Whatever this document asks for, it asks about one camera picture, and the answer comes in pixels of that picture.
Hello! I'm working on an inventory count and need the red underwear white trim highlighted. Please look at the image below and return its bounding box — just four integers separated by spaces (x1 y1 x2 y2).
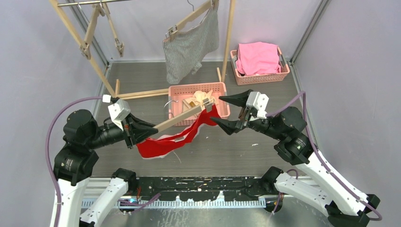
136 105 220 159

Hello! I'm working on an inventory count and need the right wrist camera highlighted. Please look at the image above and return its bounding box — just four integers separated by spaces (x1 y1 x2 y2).
245 91 269 121

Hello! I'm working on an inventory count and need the pink basket with clothes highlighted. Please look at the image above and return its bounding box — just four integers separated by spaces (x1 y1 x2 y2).
230 46 291 86

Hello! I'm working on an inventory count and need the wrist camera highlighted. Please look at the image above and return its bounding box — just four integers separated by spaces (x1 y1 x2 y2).
245 91 269 121
102 95 131 131

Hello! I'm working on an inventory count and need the wooden clothes rack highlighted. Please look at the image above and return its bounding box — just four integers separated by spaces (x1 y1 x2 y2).
49 0 236 99

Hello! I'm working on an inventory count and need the beige underwear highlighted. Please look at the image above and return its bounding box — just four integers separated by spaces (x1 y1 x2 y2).
182 90 218 112

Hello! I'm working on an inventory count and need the beige hanger holding red underwear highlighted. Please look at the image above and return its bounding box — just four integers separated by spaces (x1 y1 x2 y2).
153 98 215 132

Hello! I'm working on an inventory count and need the empty beige clip hanger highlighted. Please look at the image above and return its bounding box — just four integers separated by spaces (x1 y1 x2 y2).
80 3 105 60

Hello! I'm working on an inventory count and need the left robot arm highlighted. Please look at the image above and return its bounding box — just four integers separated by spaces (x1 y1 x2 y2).
51 109 158 227

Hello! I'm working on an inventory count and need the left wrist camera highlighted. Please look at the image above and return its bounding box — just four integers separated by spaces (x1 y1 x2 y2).
102 95 131 131

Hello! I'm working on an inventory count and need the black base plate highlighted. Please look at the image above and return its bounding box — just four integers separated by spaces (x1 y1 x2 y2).
125 176 279 201

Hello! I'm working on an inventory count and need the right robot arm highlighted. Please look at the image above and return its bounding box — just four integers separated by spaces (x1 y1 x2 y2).
137 90 380 227

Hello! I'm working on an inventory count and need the beige hanger holding striped underwear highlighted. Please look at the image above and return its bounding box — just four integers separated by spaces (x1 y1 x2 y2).
165 0 219 41

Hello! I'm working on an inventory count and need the empty pink basket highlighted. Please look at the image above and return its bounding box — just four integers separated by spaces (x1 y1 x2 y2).
168 82 230 119

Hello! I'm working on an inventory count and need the grey striped underwear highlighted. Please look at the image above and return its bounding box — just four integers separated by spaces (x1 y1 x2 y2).
163 8 219 85

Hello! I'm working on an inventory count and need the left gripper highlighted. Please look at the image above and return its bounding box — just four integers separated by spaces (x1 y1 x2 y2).
87 112 158 148

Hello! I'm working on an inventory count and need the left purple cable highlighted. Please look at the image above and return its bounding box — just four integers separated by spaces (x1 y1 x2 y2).
44 95 161 227

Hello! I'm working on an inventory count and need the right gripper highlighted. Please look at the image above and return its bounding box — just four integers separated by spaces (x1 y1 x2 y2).
209 88 284 140

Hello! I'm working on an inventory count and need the pink cloth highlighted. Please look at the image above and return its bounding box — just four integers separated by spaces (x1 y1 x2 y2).
236 42 281 76

